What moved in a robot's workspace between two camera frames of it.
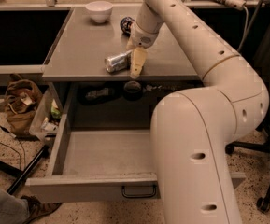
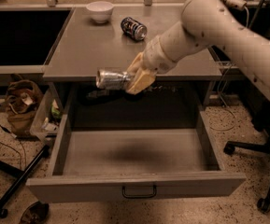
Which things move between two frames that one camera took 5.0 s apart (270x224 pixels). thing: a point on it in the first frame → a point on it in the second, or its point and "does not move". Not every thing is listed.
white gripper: x=141 y=35 → x=155 y=57
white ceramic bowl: x=99 y=9 does not move
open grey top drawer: x=97 y=165 does not move
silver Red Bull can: x=118 y=63 → x=111 y=79
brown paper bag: x=21 y=97 does not move
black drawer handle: x=138 y=196 does not move
